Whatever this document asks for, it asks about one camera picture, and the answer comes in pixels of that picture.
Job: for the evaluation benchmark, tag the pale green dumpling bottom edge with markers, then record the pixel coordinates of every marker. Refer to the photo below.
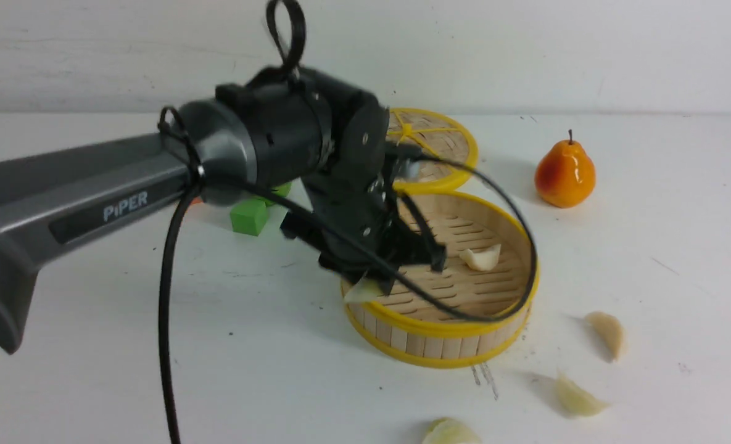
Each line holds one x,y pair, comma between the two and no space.
449,430

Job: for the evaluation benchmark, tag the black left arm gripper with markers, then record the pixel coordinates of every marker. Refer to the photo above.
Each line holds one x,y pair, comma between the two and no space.
363,206

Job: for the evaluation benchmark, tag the green toy watermelon ball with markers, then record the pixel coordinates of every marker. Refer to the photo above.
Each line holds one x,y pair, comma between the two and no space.
282,190

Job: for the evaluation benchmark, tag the pale yellow dumpling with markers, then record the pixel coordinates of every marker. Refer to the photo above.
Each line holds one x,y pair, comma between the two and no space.
576,400

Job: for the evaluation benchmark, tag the woven bamboo steamer lid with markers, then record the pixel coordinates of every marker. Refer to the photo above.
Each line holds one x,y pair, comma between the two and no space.
437,135

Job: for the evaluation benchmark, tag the grey Piper robot arm left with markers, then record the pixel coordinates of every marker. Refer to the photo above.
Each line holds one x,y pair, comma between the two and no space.
280,127

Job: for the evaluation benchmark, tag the orange toy pear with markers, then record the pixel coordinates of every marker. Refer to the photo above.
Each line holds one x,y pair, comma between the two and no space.
566,176

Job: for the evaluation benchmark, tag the white dumpling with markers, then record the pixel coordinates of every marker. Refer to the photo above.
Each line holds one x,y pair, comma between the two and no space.
482,261

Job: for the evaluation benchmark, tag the green foam cube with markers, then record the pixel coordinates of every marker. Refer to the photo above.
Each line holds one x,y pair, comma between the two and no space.
249,217

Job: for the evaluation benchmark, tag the cream dumpling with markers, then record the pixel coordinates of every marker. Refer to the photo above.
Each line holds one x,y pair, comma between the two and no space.
610,331

